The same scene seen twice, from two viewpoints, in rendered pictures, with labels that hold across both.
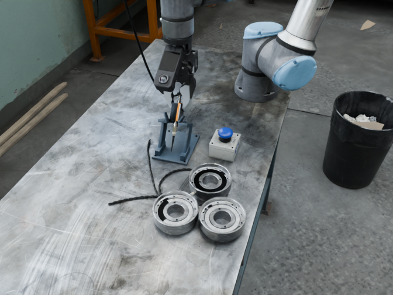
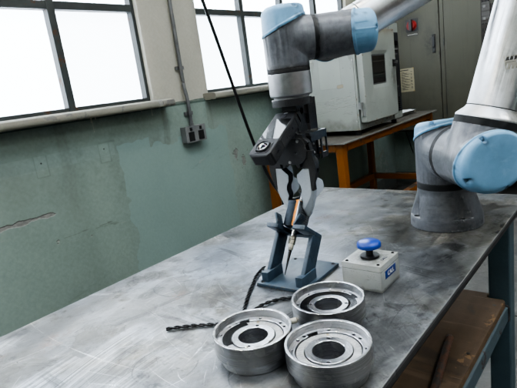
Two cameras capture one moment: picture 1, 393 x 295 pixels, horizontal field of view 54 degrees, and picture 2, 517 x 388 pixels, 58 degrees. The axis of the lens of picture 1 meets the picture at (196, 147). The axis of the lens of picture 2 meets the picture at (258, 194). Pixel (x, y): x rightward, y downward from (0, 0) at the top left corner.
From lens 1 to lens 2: 0.42 m
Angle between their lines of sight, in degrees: 34
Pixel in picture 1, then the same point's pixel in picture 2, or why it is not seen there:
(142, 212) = (208, 342)
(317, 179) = not seen: outside the picture
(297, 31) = (481, 97)
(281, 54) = (461, 133)
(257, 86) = (440, 207)
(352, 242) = not seen: outside the picture
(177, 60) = (285, 125)
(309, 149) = not seen: outside the picture
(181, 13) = (286, 59)
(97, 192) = (161, 316)
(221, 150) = (361, 271)
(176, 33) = (283, 88)
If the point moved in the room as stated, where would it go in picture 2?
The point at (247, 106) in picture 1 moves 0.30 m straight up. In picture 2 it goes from (427, 237) to (418, 89)
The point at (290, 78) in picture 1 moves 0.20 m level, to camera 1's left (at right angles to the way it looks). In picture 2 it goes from (481, 167) to (363, 174)
